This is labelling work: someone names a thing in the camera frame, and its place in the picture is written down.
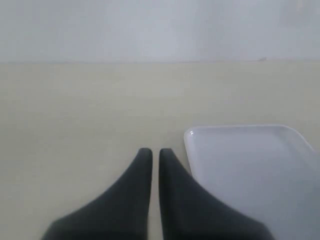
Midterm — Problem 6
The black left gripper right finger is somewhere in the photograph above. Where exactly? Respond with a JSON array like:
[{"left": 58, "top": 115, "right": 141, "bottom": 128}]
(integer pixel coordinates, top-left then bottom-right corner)
[{"left": 159, "top": 148, "right": 274, "bottom": 240}]

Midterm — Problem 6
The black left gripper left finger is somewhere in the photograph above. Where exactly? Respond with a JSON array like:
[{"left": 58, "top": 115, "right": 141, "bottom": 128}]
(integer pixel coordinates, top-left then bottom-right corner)
[{"left": 42, "top": 148, "right": 153, "bottom": 240}]

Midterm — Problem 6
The white rectangular plastic tray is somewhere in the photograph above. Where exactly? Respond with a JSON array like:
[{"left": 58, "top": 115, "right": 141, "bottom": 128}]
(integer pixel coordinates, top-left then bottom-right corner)
[{"left": 184, "top": 124, "right": 320, "bottom": 240}]

